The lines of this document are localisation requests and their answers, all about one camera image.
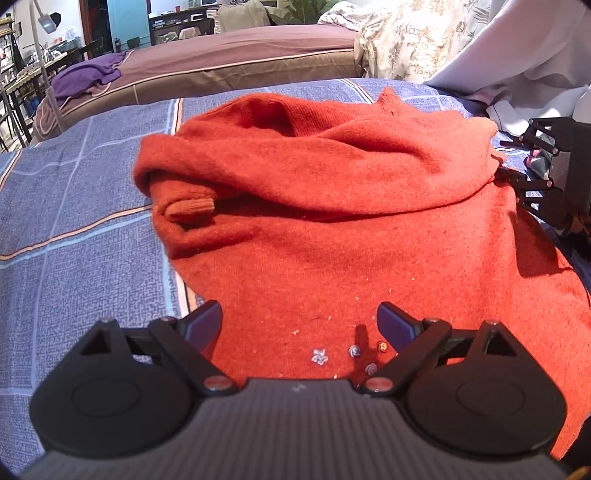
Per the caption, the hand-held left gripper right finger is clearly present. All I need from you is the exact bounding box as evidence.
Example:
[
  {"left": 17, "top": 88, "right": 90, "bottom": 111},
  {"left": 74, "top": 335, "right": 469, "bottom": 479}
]
[{"left": 359, "top": 302, "right": 521, "bottom": 397}]

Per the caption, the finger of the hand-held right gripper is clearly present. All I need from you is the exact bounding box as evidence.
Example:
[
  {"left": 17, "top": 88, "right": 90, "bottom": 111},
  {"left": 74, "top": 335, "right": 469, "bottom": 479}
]
[
  {"left": 500, "top": 117, "right": 574, "bottom": 156},
  {"left": 494, "top": 166, "right": 568, "bottom": 228}
]

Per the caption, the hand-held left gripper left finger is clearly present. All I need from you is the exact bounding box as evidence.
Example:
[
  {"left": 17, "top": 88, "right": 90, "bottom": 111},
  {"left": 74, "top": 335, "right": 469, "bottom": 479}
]
[{"left": 80, "top": 300, "right": 237, "bottom": 397}]

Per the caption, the red knit sweater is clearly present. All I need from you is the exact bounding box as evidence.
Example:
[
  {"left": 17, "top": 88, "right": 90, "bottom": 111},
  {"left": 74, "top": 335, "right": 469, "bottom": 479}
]
[{"left": 133, "top": 88, "right": 591, "bottom": 462}]

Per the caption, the white sheet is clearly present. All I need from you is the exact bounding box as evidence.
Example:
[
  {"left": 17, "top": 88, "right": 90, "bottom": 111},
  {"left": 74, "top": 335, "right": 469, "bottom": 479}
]
[{"left": 424, "top": 0, "right": 591, "bottom": 136}]

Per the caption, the beige floral blanket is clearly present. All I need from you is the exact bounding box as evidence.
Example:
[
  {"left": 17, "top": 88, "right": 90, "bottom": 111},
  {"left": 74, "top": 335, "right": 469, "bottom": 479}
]
[{"left": 355, "top": 0, "right": 496, "bottom": 85}]

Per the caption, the blue plaid blanket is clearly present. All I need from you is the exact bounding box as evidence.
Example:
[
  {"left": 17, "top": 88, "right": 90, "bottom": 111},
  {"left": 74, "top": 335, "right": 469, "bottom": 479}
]
[{"left": 0, "top": 78, "right": 527, "bottom": 468}]

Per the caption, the brown bed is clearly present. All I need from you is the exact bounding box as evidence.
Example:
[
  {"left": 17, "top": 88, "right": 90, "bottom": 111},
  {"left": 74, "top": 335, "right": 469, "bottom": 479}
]
[{"left": 30, "top": 24, "right": 365, "bottom": 145}]

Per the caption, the purple cloth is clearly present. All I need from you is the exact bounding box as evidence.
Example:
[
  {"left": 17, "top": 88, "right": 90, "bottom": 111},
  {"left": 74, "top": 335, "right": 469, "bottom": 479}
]
[{"left": 50, "top": 51, "right": 134, "bottom": 110}]

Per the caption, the green houseplant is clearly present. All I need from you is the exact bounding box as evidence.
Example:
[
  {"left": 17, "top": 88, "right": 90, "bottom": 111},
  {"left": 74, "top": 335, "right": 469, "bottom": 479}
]
[{"left": 267, "top": 0, "right": 343, "bottom": 27}]

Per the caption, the dark low cabinet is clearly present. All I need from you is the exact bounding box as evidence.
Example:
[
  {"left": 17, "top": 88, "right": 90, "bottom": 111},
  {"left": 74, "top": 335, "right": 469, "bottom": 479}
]
[{"left": 148, "top": 6, "right": 219, "bottom": 45}]

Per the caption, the olive pillow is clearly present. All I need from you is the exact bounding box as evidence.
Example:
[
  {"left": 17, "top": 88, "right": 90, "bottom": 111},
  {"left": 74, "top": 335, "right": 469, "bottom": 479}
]
[{"left": 217, "top": 0, "right": 271, "bottom": 33}]

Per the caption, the metal shelf rack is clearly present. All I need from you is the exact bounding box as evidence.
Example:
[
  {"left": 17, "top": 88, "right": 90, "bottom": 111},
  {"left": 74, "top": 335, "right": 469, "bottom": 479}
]
[{"left": 0, "top": 13, "right": 48, "bottom": 151}]

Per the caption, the teal door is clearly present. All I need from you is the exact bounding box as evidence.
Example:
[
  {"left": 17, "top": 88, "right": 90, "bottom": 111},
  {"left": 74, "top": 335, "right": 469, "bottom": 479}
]
[{"left": 107, "top": 0, "right": 151, "bottom": 51}]

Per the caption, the white floor lamp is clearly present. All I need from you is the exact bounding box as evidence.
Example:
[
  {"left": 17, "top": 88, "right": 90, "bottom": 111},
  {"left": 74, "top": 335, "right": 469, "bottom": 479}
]
[{"left": 29, "top": 0, "right": 64, "bottom": 127}]

